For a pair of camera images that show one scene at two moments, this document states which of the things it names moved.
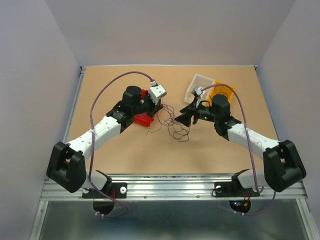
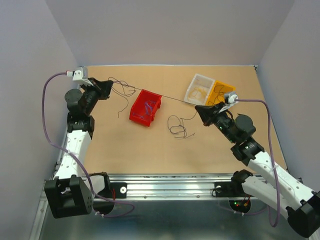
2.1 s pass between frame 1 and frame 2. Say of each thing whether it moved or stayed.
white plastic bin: stayed
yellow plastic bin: stayed
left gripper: moved
